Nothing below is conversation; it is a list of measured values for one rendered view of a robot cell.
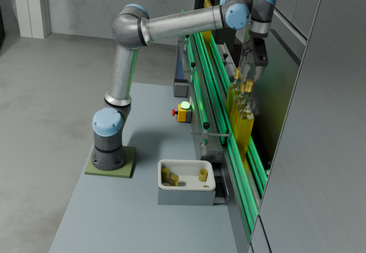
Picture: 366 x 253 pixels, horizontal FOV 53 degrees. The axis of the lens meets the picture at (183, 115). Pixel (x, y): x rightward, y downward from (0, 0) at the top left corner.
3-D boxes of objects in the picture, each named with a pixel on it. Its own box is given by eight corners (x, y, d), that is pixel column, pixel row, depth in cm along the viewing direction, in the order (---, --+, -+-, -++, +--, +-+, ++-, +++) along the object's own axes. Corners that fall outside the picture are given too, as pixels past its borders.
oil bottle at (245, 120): (245, 157, 152) (256, 113, 141) (232, 156, 151) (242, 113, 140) (243, 149, 157) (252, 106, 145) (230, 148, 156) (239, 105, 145)
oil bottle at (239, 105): (243, 148, 157) (253, 106, 146) (231, 148, 156) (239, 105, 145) (241, 141, 162) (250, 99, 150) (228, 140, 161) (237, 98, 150)
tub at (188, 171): (213, 205, 144) (217, 189, 139) (157, 204, 142) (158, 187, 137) (208, 176, 159) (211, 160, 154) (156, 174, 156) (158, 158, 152)
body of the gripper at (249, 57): (258, 56, 145) (264, 27, 139) (264, 66, 138) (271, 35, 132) (239, 55, 144) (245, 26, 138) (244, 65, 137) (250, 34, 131)
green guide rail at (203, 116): (207, 143, 157) (209, 128, 152) (205, 143, 156) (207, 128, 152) (182, 19, 304) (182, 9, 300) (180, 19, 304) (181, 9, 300)
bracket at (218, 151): (221, 164, 157) (224, 150, 153) (200, 162, 156) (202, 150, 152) (220, 158, 160) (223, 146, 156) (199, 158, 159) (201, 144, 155)
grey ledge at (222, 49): (250, 129, 188) (255, 110, 182) (234, 128, 187) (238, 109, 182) (222, 56, 269) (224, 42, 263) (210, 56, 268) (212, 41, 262)
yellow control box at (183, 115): (190, 123, 194) (191, 111, 190) (176, 122, 193) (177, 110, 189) (189, 116, 200) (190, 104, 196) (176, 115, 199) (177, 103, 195)
